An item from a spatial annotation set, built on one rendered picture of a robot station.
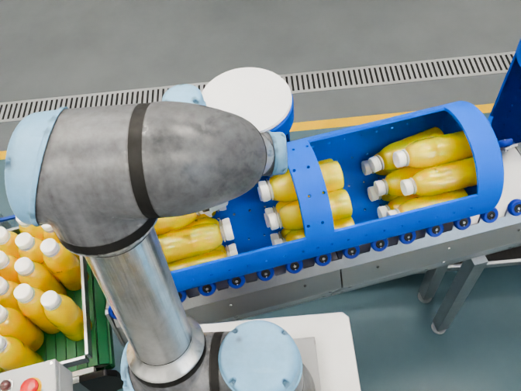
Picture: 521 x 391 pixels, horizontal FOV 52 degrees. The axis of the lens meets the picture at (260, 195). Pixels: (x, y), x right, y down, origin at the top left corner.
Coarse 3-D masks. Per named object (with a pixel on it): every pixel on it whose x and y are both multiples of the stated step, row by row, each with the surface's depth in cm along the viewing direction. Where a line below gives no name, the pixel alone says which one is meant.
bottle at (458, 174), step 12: (432, 168) 126; (444, 168) 125; (456, 168) 125; (468, 168) 125; (420, 180) 125; (432, 180) 124; (444, 180) 124; (456, 180) 124; (468, 180) 125; (420, 192) 126; (432, 192) 125
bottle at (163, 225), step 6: (174, 216) 120; (180, 216) 120; (186, 216) 120; (192, 216) 121; (162, 222) 120; (168, 222) 120; (174, 222) 120; (180, 222) 120; (186, 222) 121; (156, 228) 120; (162, 228) 120; (168, 228) 121; (174, 228) 122
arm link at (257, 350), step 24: (216, 336) 81; (240, 336) 78; (264, 336) 78; (288, 336) 79; (216, 360) 78; (240, 360) 76; (264, 360) 76; (288, 360) 77; (216, 384) 77; (240, 384) 74; (264, 384) 75; (288, 384) 76
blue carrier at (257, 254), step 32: (352, 128) 126; (384, 128) 137; (416, 128) 140; (448, 128) 139; (480, 128) 120; (288, 160) 119; (320, 160) 140; (352, 160) 142; (480, 160) 118; (256, 192) 142; (320, 192) 115; (352, 192) 144; (480, 192) 120; (256, 224) 141; (320, 224) 117; (384, 224) 120; (416, 224) 123; (256, 256) 118; (288, 256) 121; (192, 288) 124
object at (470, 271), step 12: (468, 264) 170; (480, 264) 167; (456, 276) 183; (468, 276) 173; (456, 288) 185; (468, 288) 182; (444, 300) 199; (456, 300) 190; (444, 312) 202; (456, 312) 201; (432, 324) 219; (444, 324) 210
